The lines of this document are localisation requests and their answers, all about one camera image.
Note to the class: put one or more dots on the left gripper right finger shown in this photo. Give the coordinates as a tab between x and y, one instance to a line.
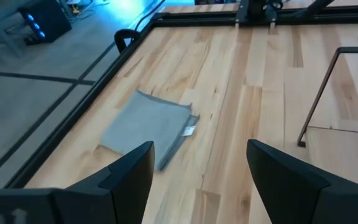
291	193

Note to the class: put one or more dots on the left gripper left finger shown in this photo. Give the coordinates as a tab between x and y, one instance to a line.
120	186

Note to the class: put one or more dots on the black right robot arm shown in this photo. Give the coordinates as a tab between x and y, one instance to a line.
256	7

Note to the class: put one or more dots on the light wooden shelf board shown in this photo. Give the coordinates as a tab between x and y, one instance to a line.
346	158

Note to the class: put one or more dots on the folded grey cloth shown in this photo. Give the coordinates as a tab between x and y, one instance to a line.
148	124

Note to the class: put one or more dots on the computer tower blue lights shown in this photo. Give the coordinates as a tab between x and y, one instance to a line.
47	20

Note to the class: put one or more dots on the black aluminium table frame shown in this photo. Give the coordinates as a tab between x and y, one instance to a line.
73	118

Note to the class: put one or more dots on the black metal frame post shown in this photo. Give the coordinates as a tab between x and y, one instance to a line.
320	93

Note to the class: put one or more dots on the grey chair frame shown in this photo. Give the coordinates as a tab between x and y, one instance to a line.
2	34

